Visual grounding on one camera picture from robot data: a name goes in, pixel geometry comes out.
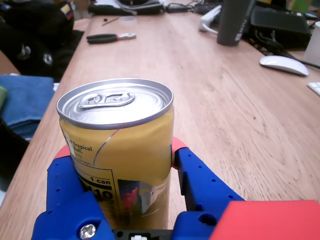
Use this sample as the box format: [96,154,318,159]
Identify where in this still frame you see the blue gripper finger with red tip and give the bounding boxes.
[31,146,116,240]
[170,136,246,240]

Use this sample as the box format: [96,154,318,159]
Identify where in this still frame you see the yellow drink can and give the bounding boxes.
[56,78,175,231]

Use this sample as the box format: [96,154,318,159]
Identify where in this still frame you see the blue towel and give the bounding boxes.
[0,74,56,141]

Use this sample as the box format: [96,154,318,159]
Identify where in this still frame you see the green cloth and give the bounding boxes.
[0,85,8,111]

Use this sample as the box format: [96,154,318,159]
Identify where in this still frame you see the white computer mouse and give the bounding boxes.
[259,55,310,77]

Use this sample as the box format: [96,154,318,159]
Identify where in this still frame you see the white keyboard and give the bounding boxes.
[306,81,320,97]

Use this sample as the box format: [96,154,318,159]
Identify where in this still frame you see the dark grey tumbler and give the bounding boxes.
[216,0,256,47]

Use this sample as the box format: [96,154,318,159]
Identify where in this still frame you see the black backpack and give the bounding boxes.
[0,0,85,83]

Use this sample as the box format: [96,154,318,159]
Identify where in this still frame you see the black charger brick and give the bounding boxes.
[166,2,190,13]

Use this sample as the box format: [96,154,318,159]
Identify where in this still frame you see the black flat box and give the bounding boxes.
[249,8,312,50]

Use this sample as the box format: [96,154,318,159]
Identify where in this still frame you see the large white paper cup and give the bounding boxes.
[303,21,320,66]

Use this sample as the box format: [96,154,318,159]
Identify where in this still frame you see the clear tape roll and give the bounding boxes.
[118,15,138,26]

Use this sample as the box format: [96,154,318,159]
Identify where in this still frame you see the thin black pen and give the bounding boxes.
[101,16,121,27]

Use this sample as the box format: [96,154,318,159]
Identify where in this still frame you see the dark laptop sleeve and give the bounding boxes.
[87,0,166,16]

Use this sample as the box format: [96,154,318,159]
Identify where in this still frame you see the green yellow box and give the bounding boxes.
[287,0,313,13]

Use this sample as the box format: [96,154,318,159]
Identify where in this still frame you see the red camera mount bracket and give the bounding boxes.
[209,199,320,240]

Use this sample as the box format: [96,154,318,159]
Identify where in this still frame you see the black cable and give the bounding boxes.
[274,48,320,70]

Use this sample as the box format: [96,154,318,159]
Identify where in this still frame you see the black handled pliers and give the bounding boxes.
[86,32,138,45]

